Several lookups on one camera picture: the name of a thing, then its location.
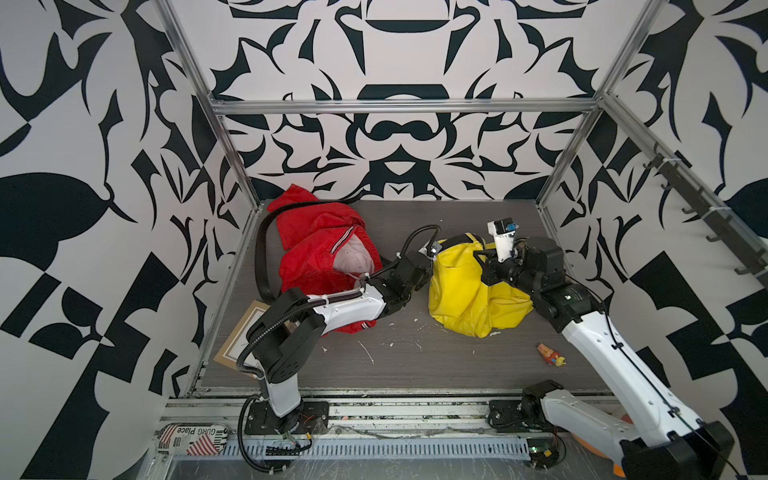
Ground black belt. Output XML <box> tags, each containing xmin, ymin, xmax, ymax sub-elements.
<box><xmin>436</xmin><ymin>233</ymin><xmax>496</xmax><ymax>267</ymax></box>
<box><xmin>254</xmin><ymin>195</ymin><xmax>361</xmax><ymax>305</ymax></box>

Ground yellow trousers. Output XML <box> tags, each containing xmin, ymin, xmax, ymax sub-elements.
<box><xmin>428</xmin><ymin>256</ymin><xmax>534</xmax><ymax>338</ymax></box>

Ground red trousers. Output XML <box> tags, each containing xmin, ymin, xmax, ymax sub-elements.
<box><xmin>266</xmin><ymin>184</ymin><xmax>384</xmax><ymax>335</ymax></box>

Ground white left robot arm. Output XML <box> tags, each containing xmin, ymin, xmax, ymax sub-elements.
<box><xmin>236</xmin><ymin>225</ymin><xmax>441</xmax><ymax>434</ymax></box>

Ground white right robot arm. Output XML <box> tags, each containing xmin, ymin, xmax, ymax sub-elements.
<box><xmin>473</xmin><ymin>234</ymin><xmax>735</xmax><ymax>479</ymax></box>

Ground small colourful toy figure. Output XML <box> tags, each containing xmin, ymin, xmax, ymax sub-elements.
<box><xmin>537</xmin><ymin>343</ymin><xmax>566</xmax><ymax>367</ymax></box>

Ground framed picture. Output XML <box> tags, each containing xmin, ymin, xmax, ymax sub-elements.
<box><xmin>214</xmin><ymin>301</ymin><xmax>268</xmax><ymax>370</ymax></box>

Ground orange plush fish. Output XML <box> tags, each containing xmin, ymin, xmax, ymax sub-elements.
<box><xmin>567</xmin><ymin>411</ymin><xmax>639</xmax><ymax>479</ymax></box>

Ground black coat hook rack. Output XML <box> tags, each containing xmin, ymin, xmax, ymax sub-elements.
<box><xmin>643</xmin><ymin>141</ymin><xmax>767</xmax><ymax>290</ymax></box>

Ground striped printed bag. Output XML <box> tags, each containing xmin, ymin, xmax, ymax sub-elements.
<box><xmin>157</xmin><ymin>423</ymin><xmax>229</xmax><ymax>456</ymax></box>

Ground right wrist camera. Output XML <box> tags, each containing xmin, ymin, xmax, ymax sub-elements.
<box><xmin>487</xmin><ymin>217</ymin><xmax>517</xmax><ymax>263</ymax></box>

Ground white cable duct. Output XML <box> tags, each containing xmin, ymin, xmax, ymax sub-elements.
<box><xmin>245</xmin><ymin>437</ymin><xmax>530</xmax><ymax>461</ymax></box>

